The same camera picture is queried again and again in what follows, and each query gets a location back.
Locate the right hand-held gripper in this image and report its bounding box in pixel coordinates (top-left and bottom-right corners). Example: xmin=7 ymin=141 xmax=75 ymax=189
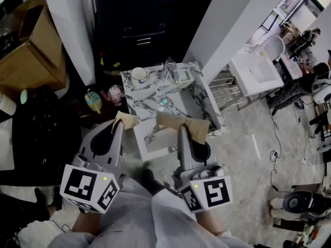
xmin=172 ymin=125 xmax=233 ymax=213

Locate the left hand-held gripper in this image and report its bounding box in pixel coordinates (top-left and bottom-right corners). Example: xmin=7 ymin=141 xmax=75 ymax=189
xmin=59 ymin=120 xmax=126 ymax=214

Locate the tan paper piece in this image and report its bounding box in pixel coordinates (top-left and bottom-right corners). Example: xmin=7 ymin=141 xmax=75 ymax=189
xmin=111 ymin=110 xmax=140 ymax=134
xmin=156 ymin=111 xmax=212 ymax=145

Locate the white cup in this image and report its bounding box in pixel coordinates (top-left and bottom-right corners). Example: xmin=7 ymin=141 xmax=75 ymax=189
xmin=130 ymin=66 xmax=152 ymax=88

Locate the person's right forearm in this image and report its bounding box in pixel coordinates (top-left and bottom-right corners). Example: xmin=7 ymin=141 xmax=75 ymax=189
xmin=195 ymin=208 xmax=228 ymax=236

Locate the person's left forearm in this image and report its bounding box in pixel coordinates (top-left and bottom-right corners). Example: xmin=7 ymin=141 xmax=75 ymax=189
xmin=71 ymin=210 xmax=103 ymax=236

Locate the yellow and blue toy bottle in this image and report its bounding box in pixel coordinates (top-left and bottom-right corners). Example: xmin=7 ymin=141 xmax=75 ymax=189
xmin=84 ymin=88 xmax=102 ymax=115

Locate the pink toy bottle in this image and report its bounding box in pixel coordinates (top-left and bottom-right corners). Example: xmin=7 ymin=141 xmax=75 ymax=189
xmin=107 ymin=84 xmax=125 ymax=105

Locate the person's black shoe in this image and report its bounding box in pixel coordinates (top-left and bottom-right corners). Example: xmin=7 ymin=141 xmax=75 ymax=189
xmin=137 ymin=161 xmax=166 ymax=196

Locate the black counter cabinet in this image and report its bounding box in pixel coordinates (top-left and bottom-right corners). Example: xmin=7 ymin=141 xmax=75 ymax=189
xmin=0 ymin=85 xmax=86 ymax=187

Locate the marble sink vanity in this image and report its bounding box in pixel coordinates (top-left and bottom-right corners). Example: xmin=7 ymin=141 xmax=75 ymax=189
xmin=120 ymin=60 xmax=227 ymax=162

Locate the chrome rack stand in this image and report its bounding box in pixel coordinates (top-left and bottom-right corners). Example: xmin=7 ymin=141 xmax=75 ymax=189
xmin=208 ymin=70 xmax=262 ymax=111

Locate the white and green soap dish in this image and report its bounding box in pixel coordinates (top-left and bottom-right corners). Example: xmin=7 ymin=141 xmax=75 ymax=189
xmin=178 ymin=68 xmax=194 ymax=83

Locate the person's grey shirt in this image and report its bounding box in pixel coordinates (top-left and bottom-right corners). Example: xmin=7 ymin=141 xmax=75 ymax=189
xmin=48 ymin=174 xmax=251 ymax=248

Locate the chrome faucet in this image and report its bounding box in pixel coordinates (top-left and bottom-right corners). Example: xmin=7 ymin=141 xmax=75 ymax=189
xmin=164 ymin=58 xmax=182 ymax=85

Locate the white inset basin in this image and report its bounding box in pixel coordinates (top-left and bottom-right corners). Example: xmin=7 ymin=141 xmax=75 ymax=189
xmin=0 ymin=117 xmax=15 ymax=171

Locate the white square sink basin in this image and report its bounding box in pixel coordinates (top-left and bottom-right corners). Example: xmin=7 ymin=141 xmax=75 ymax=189
xmin=229 ymin=44 xmax=285 ymax=97

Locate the white plastic jug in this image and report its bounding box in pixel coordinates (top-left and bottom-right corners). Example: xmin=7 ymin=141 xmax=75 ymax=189
xmin=0 ymin=91 xmax=18 ymax=116

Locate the grey round backpack unit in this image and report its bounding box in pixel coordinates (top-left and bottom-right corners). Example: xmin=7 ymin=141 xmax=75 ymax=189
xmin=282 ymin=191 xmax=314 ymax=214

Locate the large cardboard box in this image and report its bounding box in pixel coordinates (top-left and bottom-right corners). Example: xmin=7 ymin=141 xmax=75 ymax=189
xmin=0 ymin=0 xmax=68 ymax=100

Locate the white table with black legs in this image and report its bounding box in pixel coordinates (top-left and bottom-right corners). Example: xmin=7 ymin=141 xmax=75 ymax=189
xmin=279 ymin=53 xmax=304 ymax=80

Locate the white curved faucet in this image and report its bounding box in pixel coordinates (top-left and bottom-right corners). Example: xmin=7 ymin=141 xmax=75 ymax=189
xmin=261 ymin=34 xmax=287 ymax=61

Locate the white round backpack unit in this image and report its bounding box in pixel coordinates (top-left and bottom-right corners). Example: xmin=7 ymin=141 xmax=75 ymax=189
xmin=311 ymin=77 xmax=331 ymax=104

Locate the tall black cabinet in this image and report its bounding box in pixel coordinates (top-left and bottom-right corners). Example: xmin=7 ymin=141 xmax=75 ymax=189
xmin=93 ymin=0 xmax=220 ymax=69

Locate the white floor cable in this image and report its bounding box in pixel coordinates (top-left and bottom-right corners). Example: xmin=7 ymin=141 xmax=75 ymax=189
xmin=225 ymin=160 xmax=272 ymax=230

